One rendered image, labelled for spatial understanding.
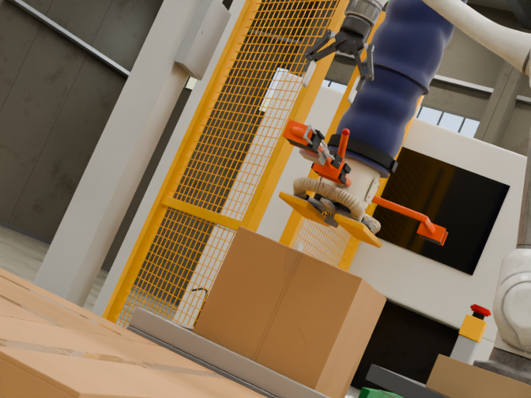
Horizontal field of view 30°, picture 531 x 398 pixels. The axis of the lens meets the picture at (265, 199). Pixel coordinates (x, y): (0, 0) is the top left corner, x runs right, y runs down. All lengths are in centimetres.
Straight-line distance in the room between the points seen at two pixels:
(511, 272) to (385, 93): 107
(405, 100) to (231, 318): 89
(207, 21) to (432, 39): 105
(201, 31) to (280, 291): 136
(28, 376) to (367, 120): 176
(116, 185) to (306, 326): 126
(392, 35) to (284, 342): 103
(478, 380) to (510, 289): 28
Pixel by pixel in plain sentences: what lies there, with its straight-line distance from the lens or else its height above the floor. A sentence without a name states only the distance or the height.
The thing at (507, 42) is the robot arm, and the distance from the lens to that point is 256.
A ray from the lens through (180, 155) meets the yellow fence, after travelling 433.
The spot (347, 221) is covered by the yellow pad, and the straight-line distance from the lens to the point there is 297.
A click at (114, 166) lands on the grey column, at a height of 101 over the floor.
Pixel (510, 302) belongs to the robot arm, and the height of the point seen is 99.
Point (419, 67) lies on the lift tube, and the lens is 317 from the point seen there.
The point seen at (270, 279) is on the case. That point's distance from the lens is 285.
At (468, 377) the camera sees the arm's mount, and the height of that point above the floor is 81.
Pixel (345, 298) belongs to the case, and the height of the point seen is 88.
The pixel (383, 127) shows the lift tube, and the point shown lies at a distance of 310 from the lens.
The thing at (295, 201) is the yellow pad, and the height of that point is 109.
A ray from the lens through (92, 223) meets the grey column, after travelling 381.
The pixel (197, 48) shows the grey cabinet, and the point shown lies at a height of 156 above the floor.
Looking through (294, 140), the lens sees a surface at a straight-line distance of 256.
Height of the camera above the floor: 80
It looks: 5 degrees up
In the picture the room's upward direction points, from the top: 24 degrees clockwise
